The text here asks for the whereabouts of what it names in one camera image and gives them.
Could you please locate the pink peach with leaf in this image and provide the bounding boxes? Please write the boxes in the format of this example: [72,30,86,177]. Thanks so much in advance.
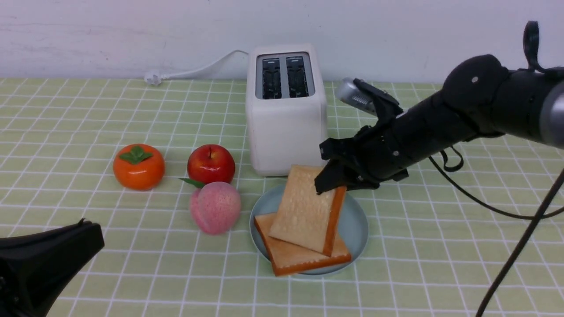
[181,178,241,235]

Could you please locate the white two-slot toaster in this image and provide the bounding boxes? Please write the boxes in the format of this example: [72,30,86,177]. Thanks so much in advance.
[245,43,328,177]

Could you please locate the toast slice with brown crust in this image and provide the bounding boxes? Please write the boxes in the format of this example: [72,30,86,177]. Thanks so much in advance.
[268,165,346,256]

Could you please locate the white power cord with plug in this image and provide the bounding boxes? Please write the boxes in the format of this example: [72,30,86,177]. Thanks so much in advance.
[145,49,250,86]

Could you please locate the light blue round plate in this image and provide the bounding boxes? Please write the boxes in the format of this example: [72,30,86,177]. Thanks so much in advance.
[249,184,369,279]

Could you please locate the orange persimmon with leaf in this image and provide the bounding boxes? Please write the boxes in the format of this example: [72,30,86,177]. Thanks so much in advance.
[112,143,165,191]

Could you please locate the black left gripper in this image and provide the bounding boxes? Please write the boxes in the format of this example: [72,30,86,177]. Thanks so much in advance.
[0,219,105,317]

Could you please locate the red apple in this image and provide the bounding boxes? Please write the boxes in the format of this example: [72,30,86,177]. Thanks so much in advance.
[187,144,236,184]

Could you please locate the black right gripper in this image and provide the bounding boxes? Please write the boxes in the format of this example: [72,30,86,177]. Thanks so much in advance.
[314,119,409,195]

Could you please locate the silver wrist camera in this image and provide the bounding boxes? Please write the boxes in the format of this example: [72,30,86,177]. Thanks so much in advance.
[336,77,404,123]

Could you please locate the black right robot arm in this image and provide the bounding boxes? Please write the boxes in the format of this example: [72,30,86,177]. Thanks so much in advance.
[315,55,564,193]

